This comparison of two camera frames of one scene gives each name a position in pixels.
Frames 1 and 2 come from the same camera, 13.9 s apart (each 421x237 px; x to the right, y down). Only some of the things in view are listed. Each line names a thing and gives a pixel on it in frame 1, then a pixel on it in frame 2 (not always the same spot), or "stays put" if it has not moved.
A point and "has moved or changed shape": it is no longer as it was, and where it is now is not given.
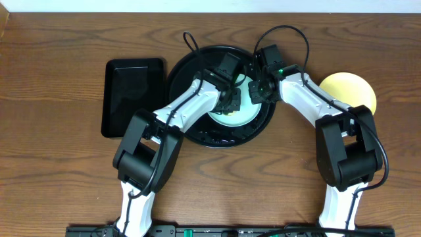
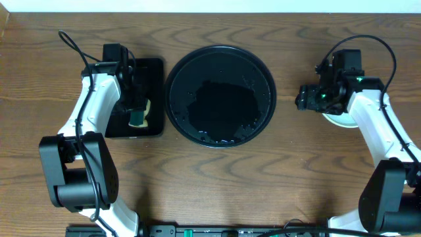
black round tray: [204, 130] stays put
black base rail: [231, 230] stays put
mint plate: [248, 111] has moved or changed shape
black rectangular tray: [131, 85] stays put
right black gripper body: [257, 93] → [320, 100]
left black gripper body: [228, 103] → [133, 110]
